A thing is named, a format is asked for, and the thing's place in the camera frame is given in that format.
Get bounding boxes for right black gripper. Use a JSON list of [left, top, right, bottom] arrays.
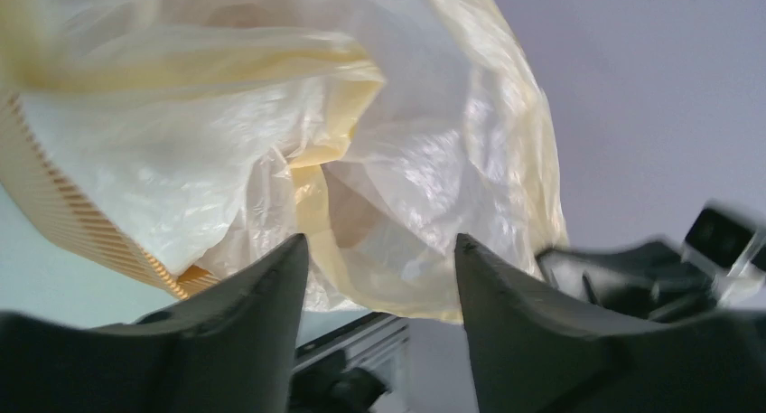
[[536, 239, 717, 323]]

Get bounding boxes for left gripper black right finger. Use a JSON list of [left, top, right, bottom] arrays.
[[454, 234, 765, 412]]

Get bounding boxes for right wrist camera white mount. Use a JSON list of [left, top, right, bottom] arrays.
[[681, 199, 765, 308]]

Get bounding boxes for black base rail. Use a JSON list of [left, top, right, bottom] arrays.
[[287, 311, 412, 412]]

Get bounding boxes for orange plastic trash bin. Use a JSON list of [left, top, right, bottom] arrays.
[[1, 89, 219, 300]]

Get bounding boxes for translucent white yellow trash bag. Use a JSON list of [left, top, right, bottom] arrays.
[[1, 0, 567, 323]]

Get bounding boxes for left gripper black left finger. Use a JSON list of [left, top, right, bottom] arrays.
[[1, 234, 309, 412]]

